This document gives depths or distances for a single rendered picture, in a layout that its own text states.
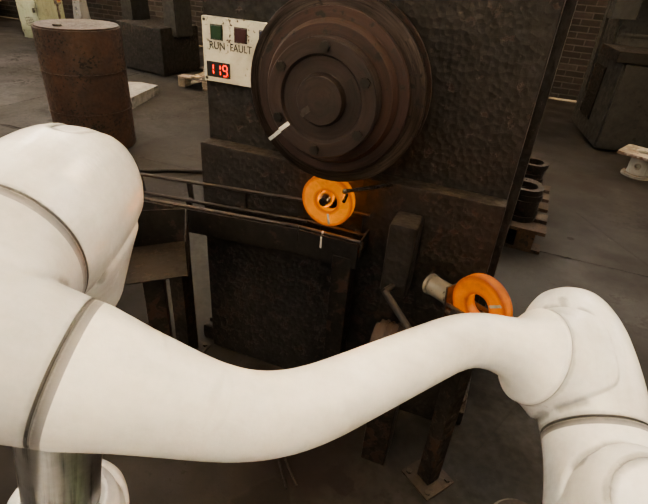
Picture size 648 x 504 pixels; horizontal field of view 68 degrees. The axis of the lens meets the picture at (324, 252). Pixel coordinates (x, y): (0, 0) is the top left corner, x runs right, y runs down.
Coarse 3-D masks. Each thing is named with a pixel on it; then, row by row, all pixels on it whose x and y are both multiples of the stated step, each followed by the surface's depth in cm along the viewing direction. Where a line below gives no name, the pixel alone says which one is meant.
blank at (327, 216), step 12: (312, 180) 138; (324, 180) 136; (312, 192) 140; (336, 192) 137; (312, 204) 142; (348, 204) 137; (312, 216) 144; (324, 216) 142; (336, 216) 140; (348, 216) 139
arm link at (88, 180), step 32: (32, 128) 42; (64, 128) 44; (0, 160) 36; (32, 160) 37; (64, 160) 39; (96, 160) 42; (128, 160) 47; (32, 192) 35; (64, 192) 37; (96, 192) 40; (128, 192) 45; (64, 224) 36; (96, 224) 39; (128, 224) 45; (96, 256) 39; (128, 256) 48; (96, 288) 42; (32, 480) 59; (64, 480) 59; (96, 480) 66
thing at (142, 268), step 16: (144, 224) 148; (160, 224) 149; (176, 224) 150; (144, 240) 151; (160, 240) 152; (176, 240) 153; (144, 256) 146; (160, 256) 146; (176, 256) 146; (128, 272) 139; (144, 272) 139; (160, 272) 139; (176, 272) 139; (144, 288) 145; (160, 288) 146; (160, 304) 149; (160, 320) 152
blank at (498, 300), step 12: (468, 276) 118; (480, 276) 115; (456, 288) 122; (468, 288) 118; (480, 288) 115; (492, 288) 112; (504, 288) 113; (456, 300) 123; (468, 300) 120; (492, 300) 113; (504, 300) 111; (468, 312) 120; (492, 312) 114; (504, 312) 111
